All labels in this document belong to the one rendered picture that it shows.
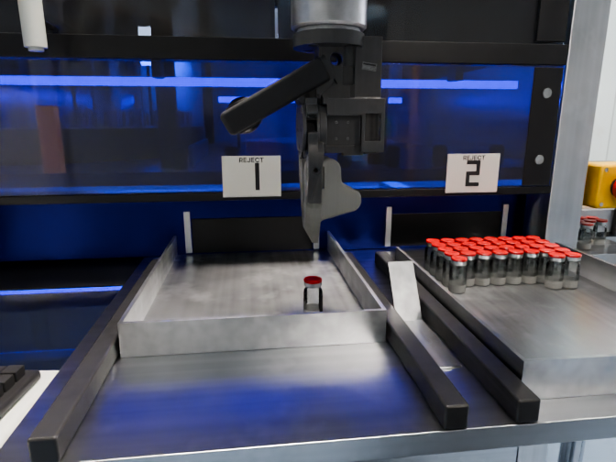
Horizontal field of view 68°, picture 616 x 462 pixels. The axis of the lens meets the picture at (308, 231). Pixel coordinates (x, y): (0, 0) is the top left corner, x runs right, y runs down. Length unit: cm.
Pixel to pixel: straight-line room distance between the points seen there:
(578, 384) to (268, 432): 25
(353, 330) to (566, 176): 49
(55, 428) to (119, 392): 8
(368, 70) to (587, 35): 44
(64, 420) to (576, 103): 77
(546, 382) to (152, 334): 35
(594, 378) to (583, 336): 11
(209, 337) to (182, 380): 5
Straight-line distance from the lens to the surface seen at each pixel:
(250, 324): 46
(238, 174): 68
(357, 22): 48
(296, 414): 38
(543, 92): 81
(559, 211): 85
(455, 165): 75
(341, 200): 48
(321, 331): 47
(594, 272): 75
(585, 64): 85
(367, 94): 48
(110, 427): 40
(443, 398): 38
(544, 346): 53
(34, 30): 66
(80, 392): 41
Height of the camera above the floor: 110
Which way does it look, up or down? 14 degrees down
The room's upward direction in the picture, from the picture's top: straight up
